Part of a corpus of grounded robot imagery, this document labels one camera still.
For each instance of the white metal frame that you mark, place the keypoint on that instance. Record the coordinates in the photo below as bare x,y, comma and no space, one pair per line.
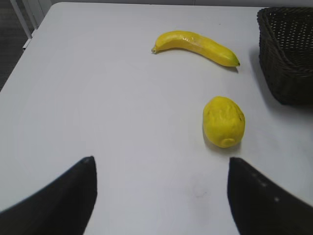
36,11

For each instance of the black wicker basket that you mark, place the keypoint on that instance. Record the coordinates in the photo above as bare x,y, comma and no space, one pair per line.
286,53

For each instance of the yellow banana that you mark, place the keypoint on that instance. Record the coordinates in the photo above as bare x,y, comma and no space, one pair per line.
198,44

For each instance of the yellow lemon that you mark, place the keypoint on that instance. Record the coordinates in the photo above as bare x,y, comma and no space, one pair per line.
223,122

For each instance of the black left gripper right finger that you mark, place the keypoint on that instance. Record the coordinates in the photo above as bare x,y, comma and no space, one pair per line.
261,207

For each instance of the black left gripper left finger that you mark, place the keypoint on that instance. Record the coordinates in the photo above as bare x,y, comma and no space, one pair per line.
63,207

